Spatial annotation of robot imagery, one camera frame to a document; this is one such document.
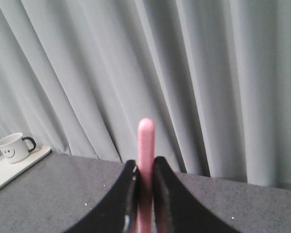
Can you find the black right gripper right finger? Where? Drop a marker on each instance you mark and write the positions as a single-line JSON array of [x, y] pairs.
[[176, 209]]

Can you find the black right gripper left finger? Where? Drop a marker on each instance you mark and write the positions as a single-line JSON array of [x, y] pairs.
[[117, 211]]

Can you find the pink chopstick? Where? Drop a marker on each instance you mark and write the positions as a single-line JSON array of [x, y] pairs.
[[146, 148]]

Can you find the white smiley face mug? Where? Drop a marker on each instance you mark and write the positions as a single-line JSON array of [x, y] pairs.
[[16, 147]]

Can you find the white rectangular tray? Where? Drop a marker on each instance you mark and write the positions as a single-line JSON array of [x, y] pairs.
[[8, 171]]

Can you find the grey curtain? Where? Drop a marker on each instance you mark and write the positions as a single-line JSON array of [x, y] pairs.
[[214, 75]]

